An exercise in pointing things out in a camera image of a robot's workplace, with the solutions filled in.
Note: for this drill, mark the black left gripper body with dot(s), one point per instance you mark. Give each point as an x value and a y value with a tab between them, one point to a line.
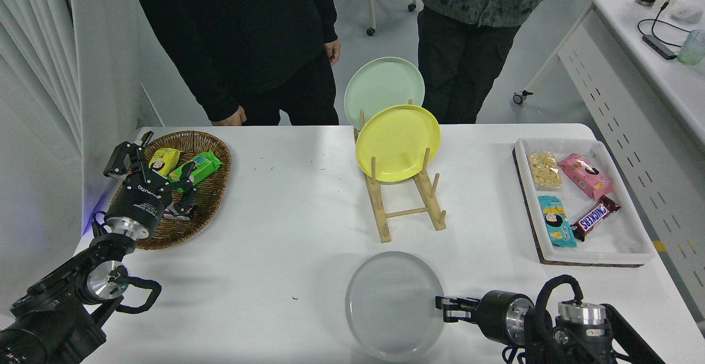
139	201

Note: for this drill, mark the red white snack bar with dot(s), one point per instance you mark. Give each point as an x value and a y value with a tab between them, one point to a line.
169	215

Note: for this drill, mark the person's right hand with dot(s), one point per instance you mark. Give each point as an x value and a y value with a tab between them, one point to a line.
232	119

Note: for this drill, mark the person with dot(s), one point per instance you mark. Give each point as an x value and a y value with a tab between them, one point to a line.
237	33
468	50

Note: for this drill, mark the translucent green cup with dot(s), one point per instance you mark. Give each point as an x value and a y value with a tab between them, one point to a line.
693	49

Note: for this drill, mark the grey plate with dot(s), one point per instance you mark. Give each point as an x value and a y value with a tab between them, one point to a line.
394	306

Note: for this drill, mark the green snack packet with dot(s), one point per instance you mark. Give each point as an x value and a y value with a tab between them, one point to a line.
204	166

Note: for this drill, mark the white pillar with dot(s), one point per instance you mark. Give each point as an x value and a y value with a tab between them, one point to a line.
104	50

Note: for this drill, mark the person's left hand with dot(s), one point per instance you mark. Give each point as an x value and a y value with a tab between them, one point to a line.
333	53

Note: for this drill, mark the yellow plate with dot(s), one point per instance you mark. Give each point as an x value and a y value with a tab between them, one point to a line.
399	141

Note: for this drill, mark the clear bag of nuts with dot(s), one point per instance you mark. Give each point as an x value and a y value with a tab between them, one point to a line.
544	171

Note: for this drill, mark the brown Snickers bar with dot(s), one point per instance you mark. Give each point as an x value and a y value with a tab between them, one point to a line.
596	218

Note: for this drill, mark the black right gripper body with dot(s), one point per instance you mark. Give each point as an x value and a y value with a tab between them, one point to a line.
493	317

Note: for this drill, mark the white computer mouse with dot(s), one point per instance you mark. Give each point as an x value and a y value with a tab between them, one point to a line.
687	14

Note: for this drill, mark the black usb hub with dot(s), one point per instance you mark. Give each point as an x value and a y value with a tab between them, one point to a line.
660	46

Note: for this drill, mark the white plastic tray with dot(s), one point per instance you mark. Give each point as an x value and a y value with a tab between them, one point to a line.
617	237

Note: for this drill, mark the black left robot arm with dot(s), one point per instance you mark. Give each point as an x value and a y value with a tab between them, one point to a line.
55	309

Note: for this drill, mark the blue snack packet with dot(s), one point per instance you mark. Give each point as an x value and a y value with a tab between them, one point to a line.
556	222

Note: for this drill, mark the pale green plate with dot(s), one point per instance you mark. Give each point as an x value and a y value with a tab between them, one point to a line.
380	86

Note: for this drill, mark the person's left forearm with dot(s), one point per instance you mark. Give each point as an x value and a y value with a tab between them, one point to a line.
327	22

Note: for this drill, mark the white side desk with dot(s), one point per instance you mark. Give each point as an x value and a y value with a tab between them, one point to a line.
622	6

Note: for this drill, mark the white curtain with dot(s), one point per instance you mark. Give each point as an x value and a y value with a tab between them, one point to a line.
27	77

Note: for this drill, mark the brown wicker basket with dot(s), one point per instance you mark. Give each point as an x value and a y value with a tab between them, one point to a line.
209	210

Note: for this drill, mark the wooden plate rack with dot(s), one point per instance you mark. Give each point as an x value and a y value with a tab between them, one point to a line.
380	215

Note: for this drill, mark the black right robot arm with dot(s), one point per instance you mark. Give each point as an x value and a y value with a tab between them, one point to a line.
584	331

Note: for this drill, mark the yellow snack packet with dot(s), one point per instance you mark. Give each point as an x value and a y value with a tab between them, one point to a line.
164	161

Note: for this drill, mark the person's right forearm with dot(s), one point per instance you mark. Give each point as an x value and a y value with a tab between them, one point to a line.
215	99

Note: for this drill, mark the pink snack packet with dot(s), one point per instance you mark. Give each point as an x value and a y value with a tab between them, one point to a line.
585	175

